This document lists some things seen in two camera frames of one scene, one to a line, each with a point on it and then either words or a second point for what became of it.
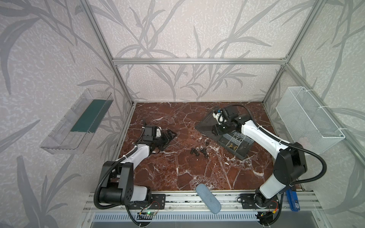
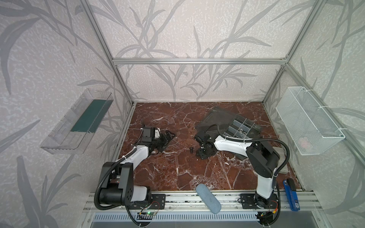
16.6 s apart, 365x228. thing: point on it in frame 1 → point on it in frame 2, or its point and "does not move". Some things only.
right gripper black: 218,125 → 205,148
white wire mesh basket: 303,120 does not move
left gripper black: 161,139 does not move
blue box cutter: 292,197 does not move
